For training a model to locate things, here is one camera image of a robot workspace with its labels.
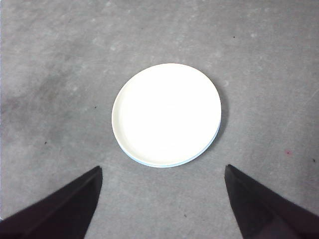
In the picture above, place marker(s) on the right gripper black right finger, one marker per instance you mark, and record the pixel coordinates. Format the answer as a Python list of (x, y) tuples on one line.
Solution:
[(264, 216)]

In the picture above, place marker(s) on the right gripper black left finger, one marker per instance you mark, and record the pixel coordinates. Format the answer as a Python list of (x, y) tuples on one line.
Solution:
[(59, 216)]

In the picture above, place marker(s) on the blue round plate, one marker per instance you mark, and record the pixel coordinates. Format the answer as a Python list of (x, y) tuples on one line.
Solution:
[(162, 166)]

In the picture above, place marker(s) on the white round plate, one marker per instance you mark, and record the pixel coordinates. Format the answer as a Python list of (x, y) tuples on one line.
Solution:
[(167, 114)]

